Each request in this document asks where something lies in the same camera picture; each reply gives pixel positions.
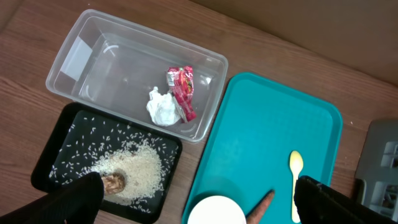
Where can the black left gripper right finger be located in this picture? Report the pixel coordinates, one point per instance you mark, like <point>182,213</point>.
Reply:
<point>319,204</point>

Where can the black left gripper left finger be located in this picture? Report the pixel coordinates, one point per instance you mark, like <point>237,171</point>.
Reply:
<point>78,202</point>

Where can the brown food scraps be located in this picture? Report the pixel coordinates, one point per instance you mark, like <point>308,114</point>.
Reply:
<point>113,184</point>

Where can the yellow plastic spoon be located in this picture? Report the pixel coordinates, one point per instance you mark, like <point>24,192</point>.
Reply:
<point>296,166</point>

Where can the white rice pile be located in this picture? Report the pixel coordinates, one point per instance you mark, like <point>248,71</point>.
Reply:
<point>136,174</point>

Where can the orange carrot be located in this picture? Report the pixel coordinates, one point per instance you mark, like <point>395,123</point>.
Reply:
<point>258,212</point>

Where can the pink white bowl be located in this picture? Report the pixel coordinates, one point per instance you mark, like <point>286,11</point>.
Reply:
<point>217,210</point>

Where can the white tissue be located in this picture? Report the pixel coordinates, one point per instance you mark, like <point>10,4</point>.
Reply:
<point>162,109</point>

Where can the red wrapper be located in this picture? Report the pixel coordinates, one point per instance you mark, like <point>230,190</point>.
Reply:
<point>180,81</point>

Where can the black waste tray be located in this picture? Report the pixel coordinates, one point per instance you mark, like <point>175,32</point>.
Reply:
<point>40,176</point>

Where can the grey dish rack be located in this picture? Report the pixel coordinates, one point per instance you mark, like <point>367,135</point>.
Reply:
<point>377,169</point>

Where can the teal plastic tray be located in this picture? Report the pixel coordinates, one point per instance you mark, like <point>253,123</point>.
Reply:
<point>258,125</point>

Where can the clear plastic bin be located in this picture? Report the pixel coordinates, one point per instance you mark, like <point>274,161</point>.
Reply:
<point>112,64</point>

